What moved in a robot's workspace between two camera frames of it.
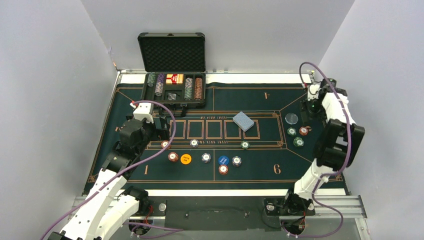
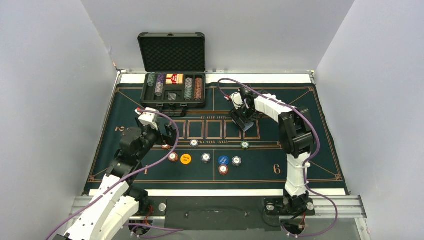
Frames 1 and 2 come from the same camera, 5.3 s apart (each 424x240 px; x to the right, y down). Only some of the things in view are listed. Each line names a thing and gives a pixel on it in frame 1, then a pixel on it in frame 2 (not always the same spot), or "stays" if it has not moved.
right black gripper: [322, 116] -> [239, 120]
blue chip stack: [206, 157] stays
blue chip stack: [236, 161] stays
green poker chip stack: [244, 144] stays
